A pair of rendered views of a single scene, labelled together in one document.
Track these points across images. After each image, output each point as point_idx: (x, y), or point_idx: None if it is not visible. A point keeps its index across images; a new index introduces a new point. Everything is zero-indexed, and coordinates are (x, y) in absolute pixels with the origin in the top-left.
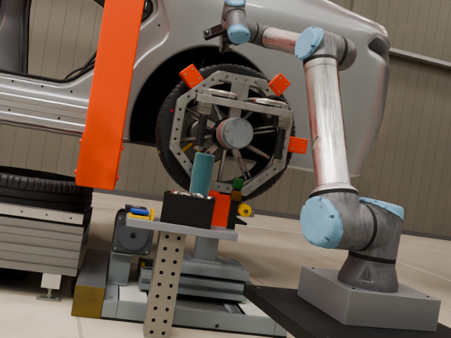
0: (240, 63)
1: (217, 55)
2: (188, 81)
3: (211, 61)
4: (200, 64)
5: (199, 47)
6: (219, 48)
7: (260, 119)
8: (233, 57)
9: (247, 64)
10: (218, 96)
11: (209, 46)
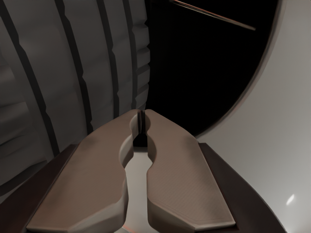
0: (218, 103)
1: (251, 62)
2: None
3: (248, 47)
4: (245, 21)
5: (275, 8)
6: (156, 112)
7: (150, 102)
8: (229, 96)
9: (205, 120)
10: (185, 50)
11: (265, 45)
